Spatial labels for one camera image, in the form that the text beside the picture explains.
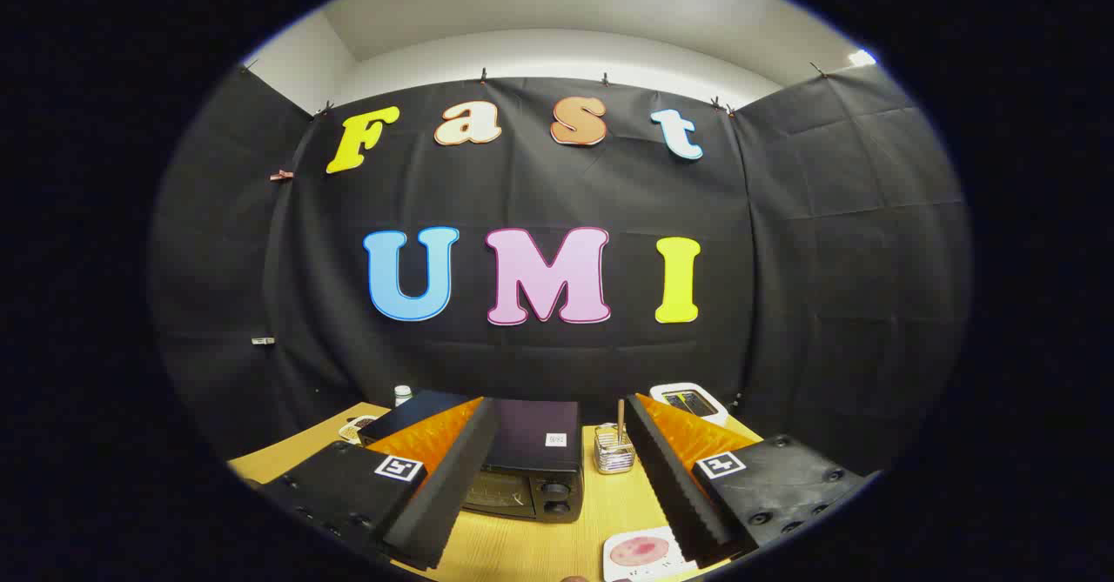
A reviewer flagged black toaster oven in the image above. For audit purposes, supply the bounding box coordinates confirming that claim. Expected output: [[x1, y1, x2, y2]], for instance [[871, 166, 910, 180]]
[[359, 389, 586, 524]]

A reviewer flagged pink ham slice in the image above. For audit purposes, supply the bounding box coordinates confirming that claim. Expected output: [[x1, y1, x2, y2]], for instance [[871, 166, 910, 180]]
[[609, 536, 671, 567]]

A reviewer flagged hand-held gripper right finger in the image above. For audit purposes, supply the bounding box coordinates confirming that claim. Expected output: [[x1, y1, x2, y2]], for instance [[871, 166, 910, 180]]
[[624, 393, 871, 568]]

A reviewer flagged wire mesh holder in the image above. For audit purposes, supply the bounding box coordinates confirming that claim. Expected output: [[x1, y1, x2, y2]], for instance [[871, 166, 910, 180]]
[[594, 425, 636, 475]]

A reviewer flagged white bread toaster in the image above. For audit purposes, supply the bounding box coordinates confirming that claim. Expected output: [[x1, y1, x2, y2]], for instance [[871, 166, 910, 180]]
[[649, 382, 730, 428]]

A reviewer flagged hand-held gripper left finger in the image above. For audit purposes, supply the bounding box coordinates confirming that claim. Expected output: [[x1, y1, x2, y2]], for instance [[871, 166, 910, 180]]
[[261, 397, 500, 572]]

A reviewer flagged white square food plate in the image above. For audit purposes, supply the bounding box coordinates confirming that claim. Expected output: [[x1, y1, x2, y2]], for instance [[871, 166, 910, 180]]
[[602, 525, 697, 582]]

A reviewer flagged black backdrop cloth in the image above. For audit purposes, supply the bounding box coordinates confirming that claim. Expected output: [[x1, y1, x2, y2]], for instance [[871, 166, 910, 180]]
[[148, 64, 973, 478]]

